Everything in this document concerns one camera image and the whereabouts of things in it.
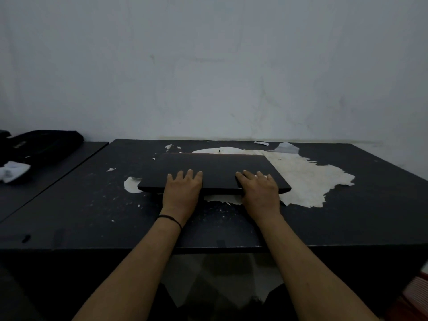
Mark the person's left hand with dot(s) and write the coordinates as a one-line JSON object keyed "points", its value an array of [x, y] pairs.
{"points": [[180, 200]]}

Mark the person's right hand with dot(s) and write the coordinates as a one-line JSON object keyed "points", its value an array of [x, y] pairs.
{"points": [[261, 200]]}

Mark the person's left middle finger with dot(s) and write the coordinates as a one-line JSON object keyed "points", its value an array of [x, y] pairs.
{"points": [[188, 178]]}

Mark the person's right little finger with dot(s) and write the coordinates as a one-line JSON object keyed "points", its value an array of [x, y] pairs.
{"points": [[272, 182]]}

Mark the person's left little finger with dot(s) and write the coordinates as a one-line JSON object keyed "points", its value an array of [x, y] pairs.
{"points": [[170, 182]]}

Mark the person's right middle finger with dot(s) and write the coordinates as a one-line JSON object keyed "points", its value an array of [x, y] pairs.
{"points": [[252, 178]]}

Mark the black laptop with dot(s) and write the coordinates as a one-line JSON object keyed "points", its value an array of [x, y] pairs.
{"points": [[214, 168]]}

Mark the person's left forearm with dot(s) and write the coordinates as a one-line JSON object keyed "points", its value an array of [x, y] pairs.
{"points": [[133, 274]]}

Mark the person's right forearm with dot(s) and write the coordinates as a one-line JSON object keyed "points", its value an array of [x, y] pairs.
{"points": [[311, 274]]}

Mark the black wristband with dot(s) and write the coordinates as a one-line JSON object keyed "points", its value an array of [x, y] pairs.
{"points": [[171, 218]]}

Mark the small white paper scrap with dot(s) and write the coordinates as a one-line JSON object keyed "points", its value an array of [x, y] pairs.
{"points": [[261, 143]]}

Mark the black bag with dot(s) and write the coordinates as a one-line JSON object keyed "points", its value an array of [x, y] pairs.
{"points": [[43, 143]]}

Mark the white crumpled cloth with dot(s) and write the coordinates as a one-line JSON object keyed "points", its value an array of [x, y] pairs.
{"points": [[13, 171]]}

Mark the red striped cloth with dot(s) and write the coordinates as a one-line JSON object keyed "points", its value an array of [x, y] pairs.
{"points": [[413, 297]]}

